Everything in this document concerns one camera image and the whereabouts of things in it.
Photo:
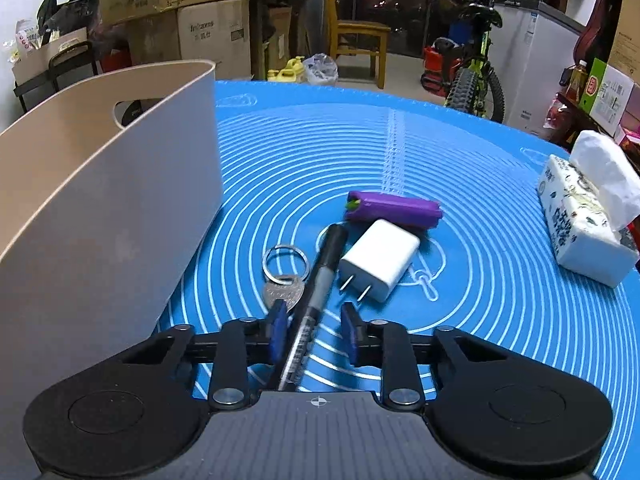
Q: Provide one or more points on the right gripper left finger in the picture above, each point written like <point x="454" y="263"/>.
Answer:
<point x="239" y="345"/>

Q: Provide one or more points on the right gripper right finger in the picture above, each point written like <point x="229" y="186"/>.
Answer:
<point x="387" y="346"/>

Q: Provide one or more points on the silver keys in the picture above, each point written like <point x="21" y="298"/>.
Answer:
<point x="288" y="288"/>

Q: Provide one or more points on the black marker pen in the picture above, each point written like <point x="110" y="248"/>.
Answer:
<point x="307" y="313"/>

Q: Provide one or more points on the beige plastic storage bin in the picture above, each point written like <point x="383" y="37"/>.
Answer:
<point x="107" y="189"/>

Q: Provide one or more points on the white usb charger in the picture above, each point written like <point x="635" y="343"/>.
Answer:
<point x="374" y="265"/>

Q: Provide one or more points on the purple folded object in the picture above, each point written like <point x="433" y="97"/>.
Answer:
<point x="415" y="213"/>

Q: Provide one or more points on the blue silicone baking mat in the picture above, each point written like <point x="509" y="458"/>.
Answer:
<point x="289" y="157"/>

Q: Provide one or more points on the white tissue pack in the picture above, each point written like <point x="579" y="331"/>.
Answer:
<point x="589" y="201"/>

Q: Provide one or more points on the clear plastic bag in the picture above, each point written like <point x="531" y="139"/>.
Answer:
<point x="320" y="70"/>

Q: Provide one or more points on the yellow oil jug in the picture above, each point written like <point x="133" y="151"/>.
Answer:
<point x="293" y="73"/>

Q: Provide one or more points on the wooden chair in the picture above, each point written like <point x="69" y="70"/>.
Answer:
<point x="337" y="30"/>

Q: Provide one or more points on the large stacked cardboard box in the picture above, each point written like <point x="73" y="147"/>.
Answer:
<point x="217" y="31"/>

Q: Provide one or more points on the black shelf rack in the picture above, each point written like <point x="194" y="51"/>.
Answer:
<point x="70" y="58"/>

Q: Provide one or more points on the green white carton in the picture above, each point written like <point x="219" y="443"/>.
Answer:
<point x="611" y="99"/>

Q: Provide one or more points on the green black bicycle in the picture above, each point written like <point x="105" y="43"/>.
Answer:
<point x="476" y="90"/>

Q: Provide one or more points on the white chest freezer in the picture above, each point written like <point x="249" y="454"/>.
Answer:
<point x="529" y="53"/>

